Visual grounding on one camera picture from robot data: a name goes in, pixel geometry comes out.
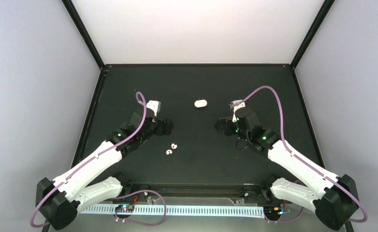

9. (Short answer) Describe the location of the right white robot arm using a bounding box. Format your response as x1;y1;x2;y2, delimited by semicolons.
215;107;360;231

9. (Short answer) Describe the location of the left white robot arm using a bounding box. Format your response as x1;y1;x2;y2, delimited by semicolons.
35;110;174;230

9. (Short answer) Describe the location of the white oval case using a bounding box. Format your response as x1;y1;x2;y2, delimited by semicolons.
194;100;208;108

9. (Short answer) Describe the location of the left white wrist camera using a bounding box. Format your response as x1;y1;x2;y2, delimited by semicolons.
146;100;161;117

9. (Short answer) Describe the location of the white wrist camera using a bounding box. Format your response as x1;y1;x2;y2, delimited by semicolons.
146;100;161;117
229;100;246;123

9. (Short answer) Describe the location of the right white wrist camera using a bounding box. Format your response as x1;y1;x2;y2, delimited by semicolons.
229;100;246;123

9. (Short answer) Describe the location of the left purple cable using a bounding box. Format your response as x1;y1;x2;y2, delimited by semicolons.
30;91;167;229

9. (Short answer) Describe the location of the purple cable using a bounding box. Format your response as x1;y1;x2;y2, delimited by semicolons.
237;85;368;224
30;91;167;229

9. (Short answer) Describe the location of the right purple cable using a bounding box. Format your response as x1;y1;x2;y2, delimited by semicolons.
237;85;368;224

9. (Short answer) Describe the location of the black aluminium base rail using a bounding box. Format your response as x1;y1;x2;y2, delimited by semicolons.
120;182;285;206

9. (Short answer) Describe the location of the light blue slotted cable duct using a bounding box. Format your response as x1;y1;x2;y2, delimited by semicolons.
81;203;264;218

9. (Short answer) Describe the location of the left back frame post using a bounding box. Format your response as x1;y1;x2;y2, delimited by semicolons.
62;0;105;70

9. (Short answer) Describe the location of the frame post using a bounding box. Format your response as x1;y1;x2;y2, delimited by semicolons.
62;0;105;70
290;0;335;70

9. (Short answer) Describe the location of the right back frame post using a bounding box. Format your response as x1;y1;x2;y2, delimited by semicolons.
290;0;335;70

